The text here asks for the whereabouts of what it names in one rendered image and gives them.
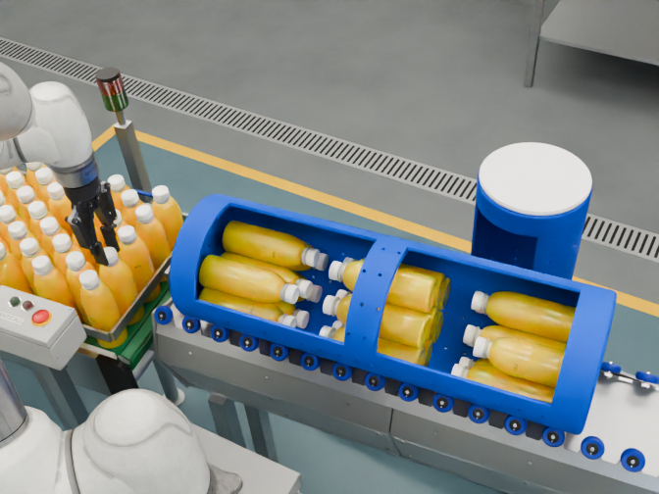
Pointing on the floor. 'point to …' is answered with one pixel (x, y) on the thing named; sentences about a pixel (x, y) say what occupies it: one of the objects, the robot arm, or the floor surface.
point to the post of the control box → (65, 395)
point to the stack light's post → (132, 156)
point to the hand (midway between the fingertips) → (104, 246)
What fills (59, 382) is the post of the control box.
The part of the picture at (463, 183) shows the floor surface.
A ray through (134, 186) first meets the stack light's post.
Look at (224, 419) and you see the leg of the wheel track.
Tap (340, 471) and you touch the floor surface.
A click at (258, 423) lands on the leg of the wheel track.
